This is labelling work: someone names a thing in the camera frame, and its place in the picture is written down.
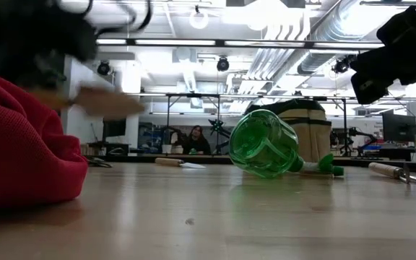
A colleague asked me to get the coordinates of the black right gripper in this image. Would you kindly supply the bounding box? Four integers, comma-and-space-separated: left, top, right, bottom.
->
348, 46, 416, 106

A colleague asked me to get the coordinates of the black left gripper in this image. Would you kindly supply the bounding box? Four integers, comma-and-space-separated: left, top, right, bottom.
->
0, 50, 69, 90

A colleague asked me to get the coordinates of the wooden handled garden tool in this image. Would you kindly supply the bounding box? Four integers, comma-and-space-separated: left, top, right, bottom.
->
30, 86, 146, 120

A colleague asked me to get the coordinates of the beige green-trimmed gardening bag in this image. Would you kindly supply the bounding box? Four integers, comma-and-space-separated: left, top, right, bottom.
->
244, 97, 334, 163

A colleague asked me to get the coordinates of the wooden handled steel hand rake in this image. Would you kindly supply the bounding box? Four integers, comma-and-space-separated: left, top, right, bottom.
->
368, 162, 416, 186

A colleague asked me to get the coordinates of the green plastic spray bottle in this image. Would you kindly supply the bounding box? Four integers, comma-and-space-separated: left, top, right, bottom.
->
228, 108, 345, 180

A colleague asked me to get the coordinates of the red knit gardening glove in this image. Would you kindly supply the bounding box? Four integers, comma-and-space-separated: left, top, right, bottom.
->
0, 66, 89, 210

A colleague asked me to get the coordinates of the black computer monitor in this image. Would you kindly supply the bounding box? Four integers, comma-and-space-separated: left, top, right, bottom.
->
102, 117, 128, 142
381, 110, 416, 144

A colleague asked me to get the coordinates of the black ceiling spotlight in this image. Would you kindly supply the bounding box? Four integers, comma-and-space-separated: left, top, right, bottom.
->
216, 56, 230, 72
96, 60, 112, 77

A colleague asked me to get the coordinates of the dark background desk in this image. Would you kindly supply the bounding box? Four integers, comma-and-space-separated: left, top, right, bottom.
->
87, 142, 131, 156
379, 146, 416, 162

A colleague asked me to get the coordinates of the round white ceiling lamp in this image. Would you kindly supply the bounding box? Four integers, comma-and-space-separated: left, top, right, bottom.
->
188, 5, 209, 30

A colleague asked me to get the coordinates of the person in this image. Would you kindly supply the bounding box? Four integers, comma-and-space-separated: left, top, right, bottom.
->
183, 124, 212, 155

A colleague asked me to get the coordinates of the black ceiling mounted camera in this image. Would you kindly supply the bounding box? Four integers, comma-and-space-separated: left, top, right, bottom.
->
332, 53, 357, 75

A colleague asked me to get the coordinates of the black cable bundle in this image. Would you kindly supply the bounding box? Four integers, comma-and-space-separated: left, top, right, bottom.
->
84, 155, 113, 169

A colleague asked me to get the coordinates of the black left wrist camera cable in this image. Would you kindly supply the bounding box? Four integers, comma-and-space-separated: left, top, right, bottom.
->
84, 0, 154, 35

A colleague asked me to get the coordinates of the black aluminium table frame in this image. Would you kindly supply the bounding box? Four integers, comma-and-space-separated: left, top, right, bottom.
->
84, 154, 416, 173

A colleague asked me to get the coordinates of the long fluorescent light rail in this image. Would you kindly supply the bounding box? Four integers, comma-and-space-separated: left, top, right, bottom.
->
95, 38, 386, 50

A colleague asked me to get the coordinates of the black metal workstation frame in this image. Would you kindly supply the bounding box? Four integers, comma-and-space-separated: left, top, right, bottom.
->
165, 92, 349, 157

